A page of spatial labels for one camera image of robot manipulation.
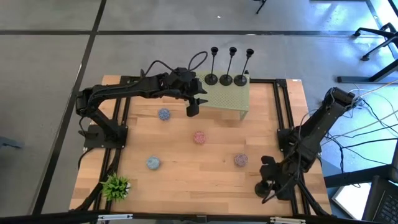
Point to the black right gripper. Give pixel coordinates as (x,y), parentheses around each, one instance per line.
(278,179)

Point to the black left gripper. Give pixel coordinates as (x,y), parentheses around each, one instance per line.
(183,88)

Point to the black candle stick holder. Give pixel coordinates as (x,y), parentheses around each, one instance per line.
(211,79)
(240,80)
(226,80)

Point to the maroon floral candle tin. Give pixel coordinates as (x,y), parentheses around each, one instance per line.
(241,160)

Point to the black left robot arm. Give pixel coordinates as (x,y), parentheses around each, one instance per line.
(124,88)

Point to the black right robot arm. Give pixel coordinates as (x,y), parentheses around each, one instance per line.
(317,124)

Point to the pale green perforated metal shelf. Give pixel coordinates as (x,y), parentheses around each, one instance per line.
(227,96)

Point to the light blue speckled ball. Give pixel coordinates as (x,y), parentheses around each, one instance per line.
(153,162)

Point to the white flat panel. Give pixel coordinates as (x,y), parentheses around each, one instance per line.
(351,199)

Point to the black desk leg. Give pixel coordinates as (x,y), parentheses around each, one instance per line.
(357,177)
(367,77)

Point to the black chair leg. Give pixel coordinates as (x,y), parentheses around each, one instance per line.
(260,7)

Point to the green plant in white pot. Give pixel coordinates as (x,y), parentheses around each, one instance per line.
(115,187)

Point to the black laptop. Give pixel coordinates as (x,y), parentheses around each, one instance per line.
(382,202)

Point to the black office chair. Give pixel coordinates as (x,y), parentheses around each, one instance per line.
(377,34)

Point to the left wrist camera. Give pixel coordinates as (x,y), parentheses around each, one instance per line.
(183,74)

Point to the black aluminium table frame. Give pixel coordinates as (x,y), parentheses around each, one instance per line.
(281,105)

